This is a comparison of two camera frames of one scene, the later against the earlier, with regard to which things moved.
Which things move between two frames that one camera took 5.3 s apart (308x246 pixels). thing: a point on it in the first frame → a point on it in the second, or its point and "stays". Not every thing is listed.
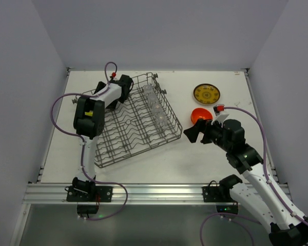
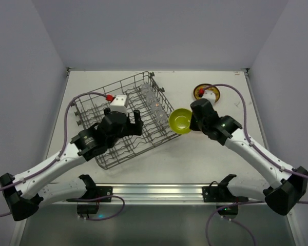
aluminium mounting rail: x=139 y=193 stays
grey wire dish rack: x=146 y=121 stays
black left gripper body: x=128 y=83 → x=131 y=125
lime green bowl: x=90 y=113 → x=179 y=120
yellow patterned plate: x=207 y=94 stays
